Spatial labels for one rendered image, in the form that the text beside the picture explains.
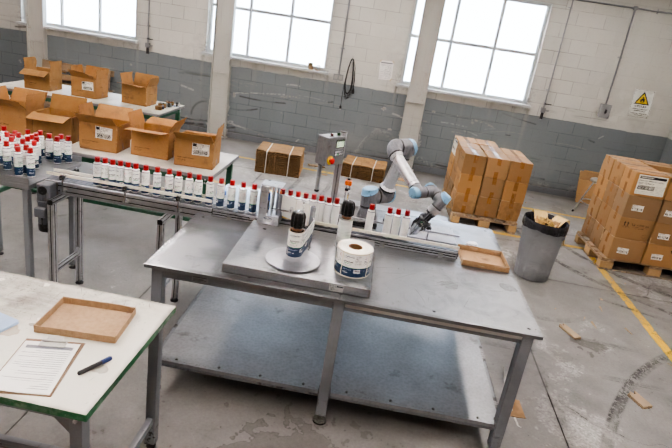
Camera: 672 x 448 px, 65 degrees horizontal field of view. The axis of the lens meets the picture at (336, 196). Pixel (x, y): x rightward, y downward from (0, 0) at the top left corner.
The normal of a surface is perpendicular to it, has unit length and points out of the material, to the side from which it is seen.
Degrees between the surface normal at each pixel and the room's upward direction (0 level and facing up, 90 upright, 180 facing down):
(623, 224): 88
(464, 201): 87
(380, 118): 90
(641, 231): 90
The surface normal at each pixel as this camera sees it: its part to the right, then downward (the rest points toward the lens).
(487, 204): -0.10, 0.26
